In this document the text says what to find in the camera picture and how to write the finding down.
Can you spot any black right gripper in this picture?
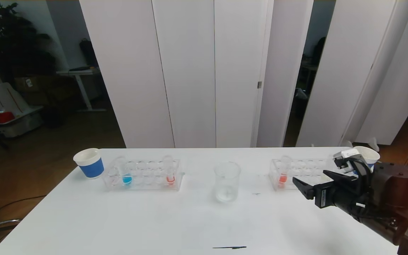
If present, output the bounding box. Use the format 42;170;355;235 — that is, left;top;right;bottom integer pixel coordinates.
292;170;366;219

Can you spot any red pigment test tube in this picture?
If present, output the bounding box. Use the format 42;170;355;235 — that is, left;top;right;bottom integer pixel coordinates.
163;155;176;186
278;155;292;188

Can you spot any blue pigment test tube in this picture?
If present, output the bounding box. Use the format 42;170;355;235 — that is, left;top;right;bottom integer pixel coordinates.
116;157;133;186

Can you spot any clear acrylic test tube rack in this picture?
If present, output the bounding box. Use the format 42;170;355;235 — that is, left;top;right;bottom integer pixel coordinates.
269;158;336;191
102;158;184;192

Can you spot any clear glass beaker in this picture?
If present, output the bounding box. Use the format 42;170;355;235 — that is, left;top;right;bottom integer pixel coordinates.
214;161;242;203

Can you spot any blue white paper cup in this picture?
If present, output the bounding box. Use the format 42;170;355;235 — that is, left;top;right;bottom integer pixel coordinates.
73;148;104;179
353;146;381;170

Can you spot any white folding partition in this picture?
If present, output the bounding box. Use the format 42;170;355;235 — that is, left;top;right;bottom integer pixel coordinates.
296;0;408;147
79;0;314;148

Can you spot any white standing desk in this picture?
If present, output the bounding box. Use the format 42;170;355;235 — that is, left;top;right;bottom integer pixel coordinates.
56;67;107;112

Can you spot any black bag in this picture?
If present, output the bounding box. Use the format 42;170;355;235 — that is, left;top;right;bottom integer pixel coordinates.
79;38;99;68

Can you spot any brown cardboard box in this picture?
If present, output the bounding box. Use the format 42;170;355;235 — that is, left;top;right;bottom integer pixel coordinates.
15;75;49;94

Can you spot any white machine with slanted panel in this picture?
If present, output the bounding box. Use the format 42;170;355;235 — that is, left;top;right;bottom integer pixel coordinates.
0;46;44;138

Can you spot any dark green potted plant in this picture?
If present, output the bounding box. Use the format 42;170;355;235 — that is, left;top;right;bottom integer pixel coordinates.
0;0;57;85

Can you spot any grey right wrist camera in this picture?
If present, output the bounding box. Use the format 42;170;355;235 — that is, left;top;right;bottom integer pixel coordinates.
333;149;364;175

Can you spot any black floor cable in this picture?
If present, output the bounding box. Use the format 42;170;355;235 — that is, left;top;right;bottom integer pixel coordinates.
0;195;47;225

